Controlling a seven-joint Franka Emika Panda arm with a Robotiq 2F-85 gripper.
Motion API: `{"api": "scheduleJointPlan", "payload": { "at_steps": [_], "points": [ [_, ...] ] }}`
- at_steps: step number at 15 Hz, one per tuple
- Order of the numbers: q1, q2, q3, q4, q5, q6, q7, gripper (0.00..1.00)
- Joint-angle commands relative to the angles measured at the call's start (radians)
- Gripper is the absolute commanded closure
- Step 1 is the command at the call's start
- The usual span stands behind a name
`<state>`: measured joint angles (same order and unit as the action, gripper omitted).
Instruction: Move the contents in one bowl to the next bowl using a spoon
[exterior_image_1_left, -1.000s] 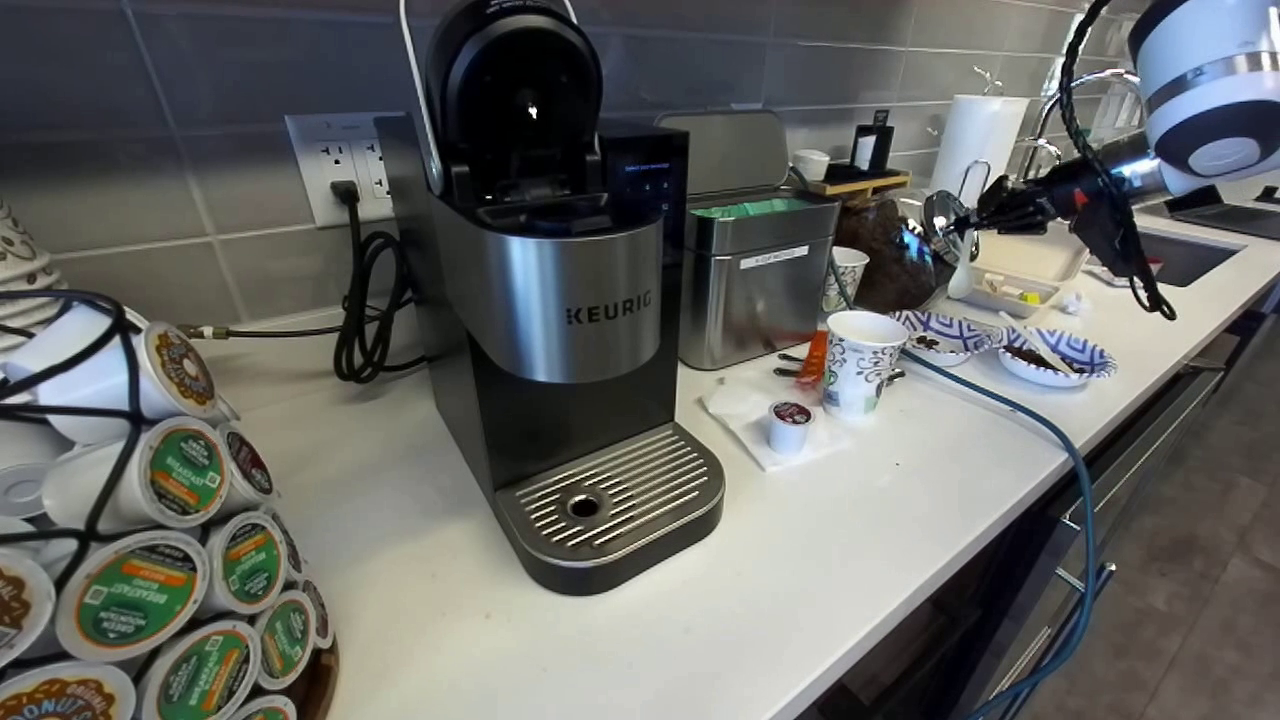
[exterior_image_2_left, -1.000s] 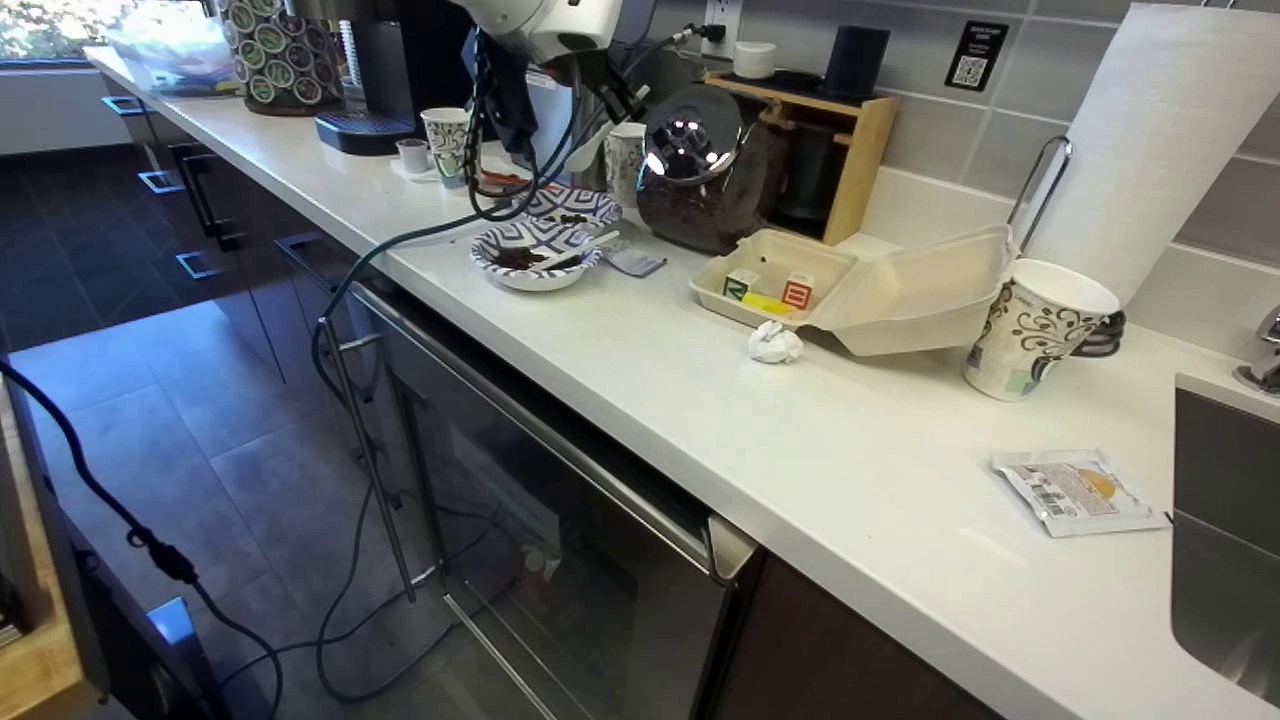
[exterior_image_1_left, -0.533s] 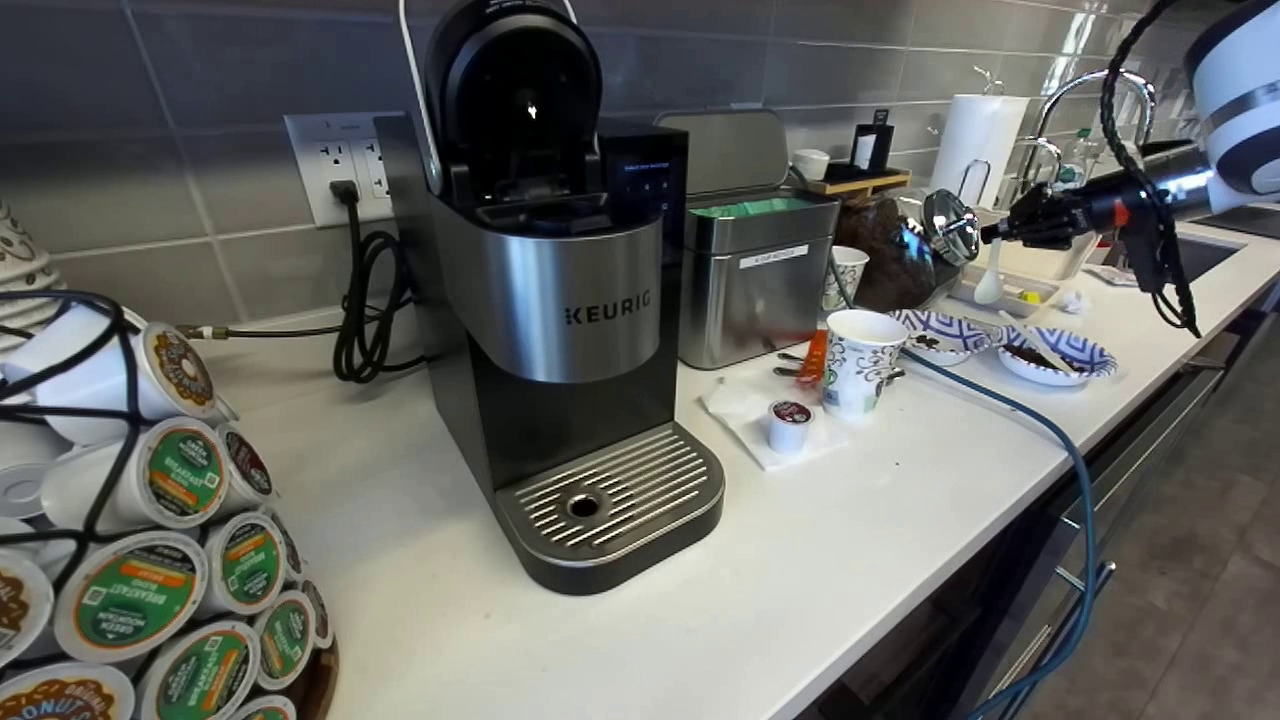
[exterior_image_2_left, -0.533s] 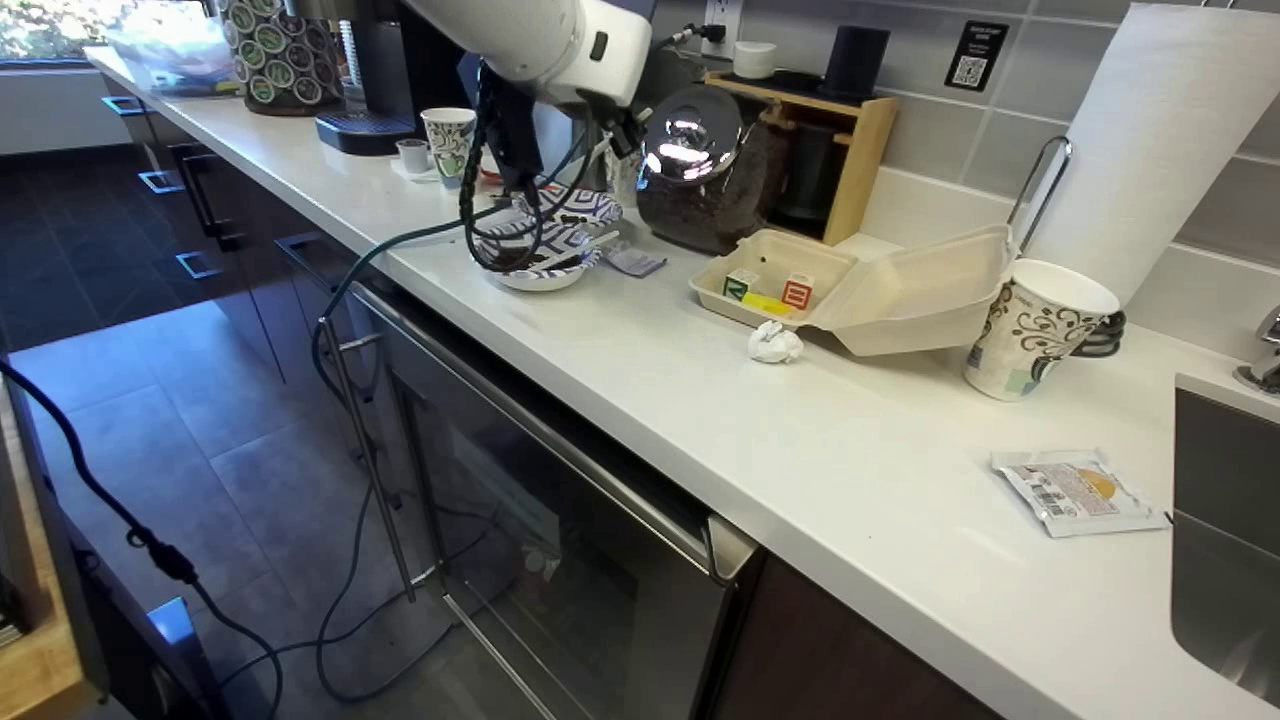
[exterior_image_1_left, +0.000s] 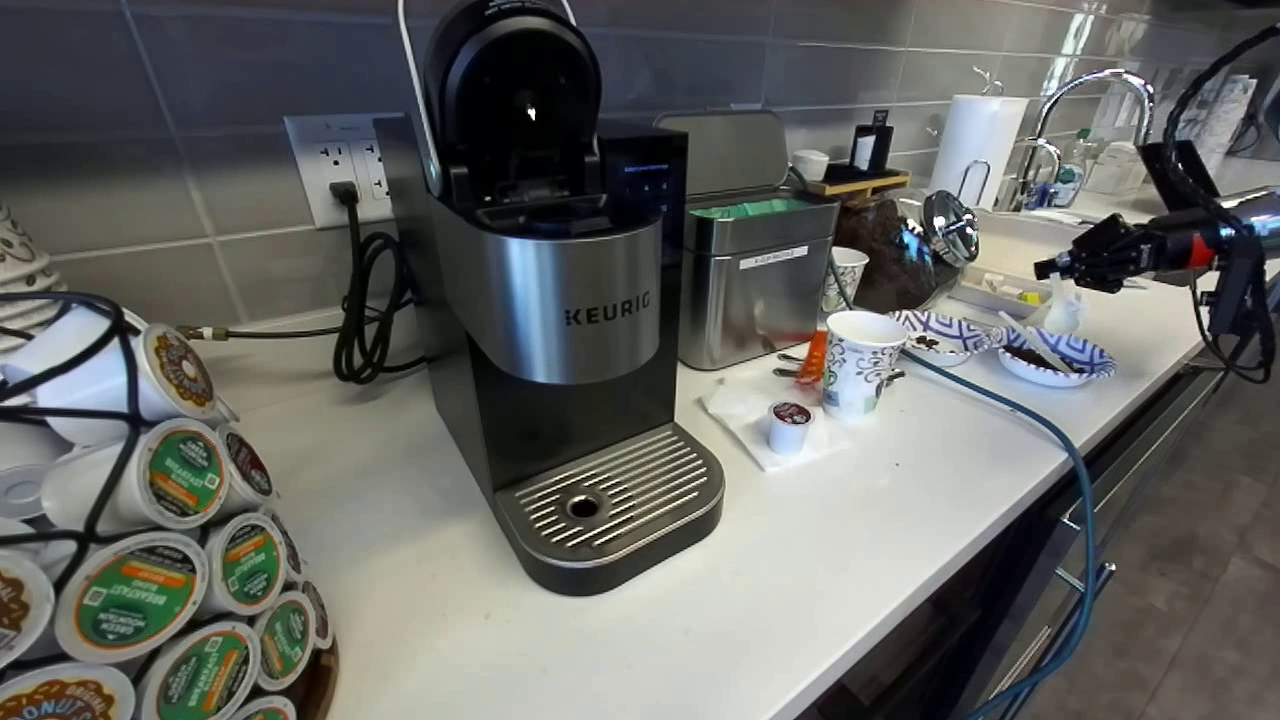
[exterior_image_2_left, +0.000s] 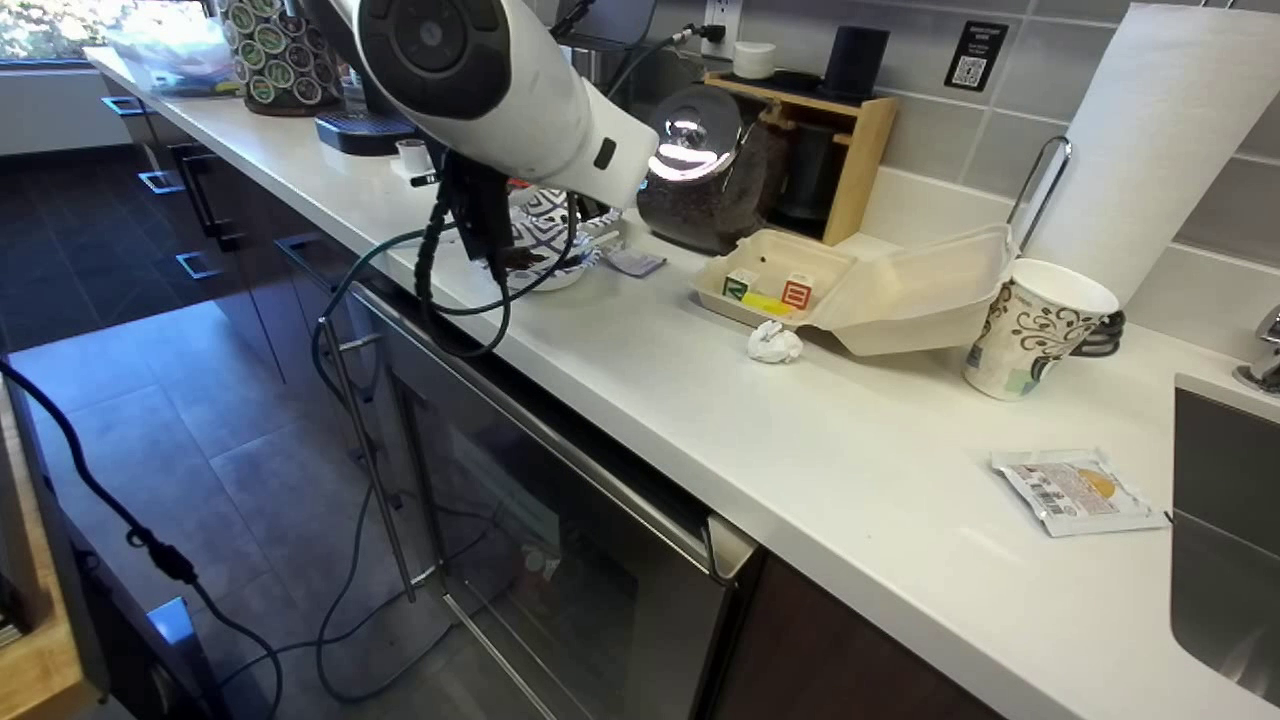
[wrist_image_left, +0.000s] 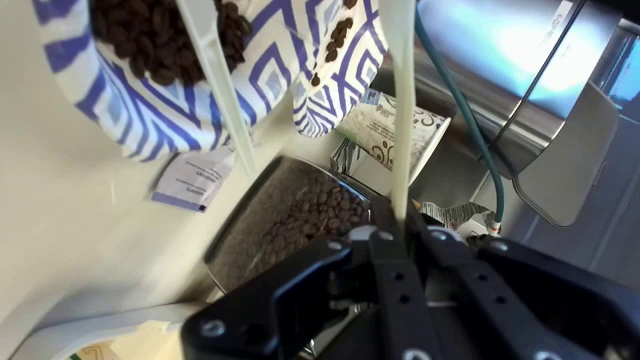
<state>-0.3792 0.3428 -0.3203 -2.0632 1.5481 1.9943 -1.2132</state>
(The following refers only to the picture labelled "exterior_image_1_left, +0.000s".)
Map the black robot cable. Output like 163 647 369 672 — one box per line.
1159 18 1280 386

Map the wooden board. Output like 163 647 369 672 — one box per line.
793 168 911 205

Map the white wall power outlet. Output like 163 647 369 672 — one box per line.
281 113 400 226

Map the black silver Keurig coffee maker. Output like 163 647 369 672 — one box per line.
394 0 732 601

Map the white paper napkin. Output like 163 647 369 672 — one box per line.
702 376 838 476

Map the chrome sink faucet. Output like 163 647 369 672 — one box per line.
1014 66 1159 215

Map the white plastic spoon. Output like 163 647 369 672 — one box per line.
995 312 1073 380

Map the single white coffee pod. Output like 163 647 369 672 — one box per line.
764 395 819 457

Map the white plastic container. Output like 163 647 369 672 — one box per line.
952 213 1105 325

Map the dark red lid coffee pod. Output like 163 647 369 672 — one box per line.
216 425 281 506

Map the shiny foil bag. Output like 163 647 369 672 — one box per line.
838 187 984 320

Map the silver drawer handle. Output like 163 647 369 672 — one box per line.
1055 364 1231 530

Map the white paper towel roll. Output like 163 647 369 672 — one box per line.
928 90 1034 213

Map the metal paper towel holder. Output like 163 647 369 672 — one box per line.
952 156 995 213

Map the black power cord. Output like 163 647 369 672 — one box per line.
178 175 421 386

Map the long blue cable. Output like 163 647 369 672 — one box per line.
902 346 1122 720

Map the stainless steel tea tin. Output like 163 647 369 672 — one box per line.
656 113 843 376

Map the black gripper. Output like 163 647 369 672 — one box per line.
1034 213 1203 291

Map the black bottle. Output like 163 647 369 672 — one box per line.
853 108 897 175

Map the blue white patterned bowl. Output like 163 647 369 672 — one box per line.
897 306 1003 371
995 317 1122 390

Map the black laptop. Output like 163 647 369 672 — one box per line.
1137 137 1226 219

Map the orange packet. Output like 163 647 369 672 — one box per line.
795 326 833 390

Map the black wire pod carousel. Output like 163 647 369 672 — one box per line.
0 282 339 720

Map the crumpled white paper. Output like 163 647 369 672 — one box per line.
1035 286 1088 339

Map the brown lid coffee pod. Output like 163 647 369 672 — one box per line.
54 317 226 425
0 656 141 720
0 542 59 672

